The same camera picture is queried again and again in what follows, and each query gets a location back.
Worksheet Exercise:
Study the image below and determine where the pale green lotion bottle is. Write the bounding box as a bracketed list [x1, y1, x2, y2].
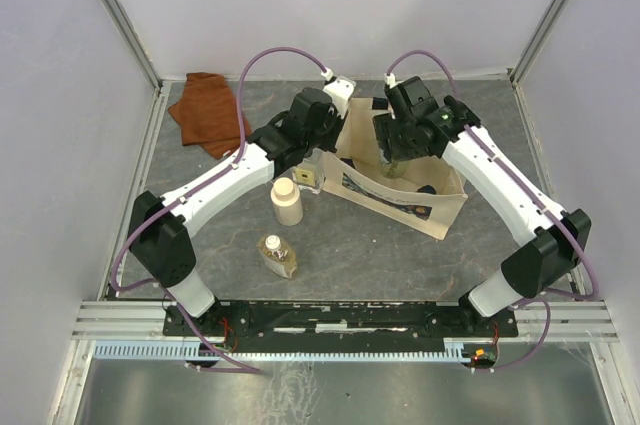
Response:
[380, 159, 410, 180]

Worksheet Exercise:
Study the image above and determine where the cream canvas tote bag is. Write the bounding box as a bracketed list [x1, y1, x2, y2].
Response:
[323, 98, 468, 240]

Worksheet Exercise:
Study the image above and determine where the amber liquid clear bottle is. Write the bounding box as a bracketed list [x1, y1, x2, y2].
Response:
[257, 234, 297, 279]

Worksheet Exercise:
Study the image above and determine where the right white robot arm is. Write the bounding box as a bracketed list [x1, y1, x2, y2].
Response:
[373, 74, 591, 336]

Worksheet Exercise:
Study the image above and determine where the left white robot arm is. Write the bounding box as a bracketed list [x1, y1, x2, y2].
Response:
[127, 78, 354, 335]

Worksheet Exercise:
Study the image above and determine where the square perfume bottle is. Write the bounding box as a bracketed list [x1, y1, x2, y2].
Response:
[292, 149, 325, 194]

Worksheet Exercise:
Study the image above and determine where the beige pump bottle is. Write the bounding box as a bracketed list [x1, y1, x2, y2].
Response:
[270, 177, 303, 226]

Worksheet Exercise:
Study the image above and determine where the brown folded towel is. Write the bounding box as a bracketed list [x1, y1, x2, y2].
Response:
[169, 72, 240, 159]

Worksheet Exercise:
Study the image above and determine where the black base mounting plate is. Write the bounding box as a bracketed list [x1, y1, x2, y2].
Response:
[163, 300, 518, 355]

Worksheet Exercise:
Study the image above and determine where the small circuit board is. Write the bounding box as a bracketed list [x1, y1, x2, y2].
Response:
[471, 348, 497, 367]

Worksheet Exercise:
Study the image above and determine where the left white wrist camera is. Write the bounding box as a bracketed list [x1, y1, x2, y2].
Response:
[322, 76, 356, 118]

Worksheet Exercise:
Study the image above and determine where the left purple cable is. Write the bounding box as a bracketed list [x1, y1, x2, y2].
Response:
[110, 47, 334, 376]

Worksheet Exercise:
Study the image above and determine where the aluminium frame rail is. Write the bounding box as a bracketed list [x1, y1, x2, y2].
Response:
[71, 300, 166, 340]

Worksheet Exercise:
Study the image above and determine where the blue slotted cable duct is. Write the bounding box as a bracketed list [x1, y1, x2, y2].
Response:
[93, 337, 496, 361]

